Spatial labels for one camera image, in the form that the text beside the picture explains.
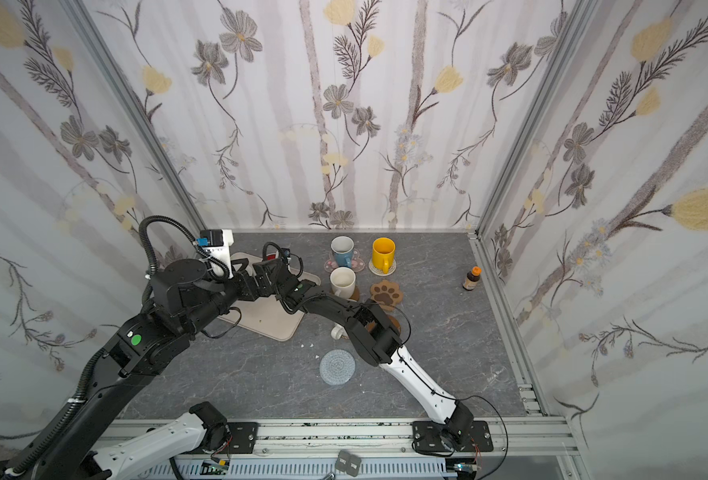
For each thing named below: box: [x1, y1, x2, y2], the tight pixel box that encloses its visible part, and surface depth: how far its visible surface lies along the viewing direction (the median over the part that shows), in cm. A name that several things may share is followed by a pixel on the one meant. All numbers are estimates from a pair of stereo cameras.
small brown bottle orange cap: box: [462, 266, 483, 291], surface depth 101 cm
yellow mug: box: [372, 237, 395, 274], surface depth 106 cm
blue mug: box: [330, 235, 355, 267], surface depth 106 cm
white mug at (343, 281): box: [330, 267, 357, 299], surface depth 97 cm
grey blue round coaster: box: [319, 349, 355, 385], surface depth 88 cm
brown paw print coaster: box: [370, 280, 403, 312], surface depth 104 cm
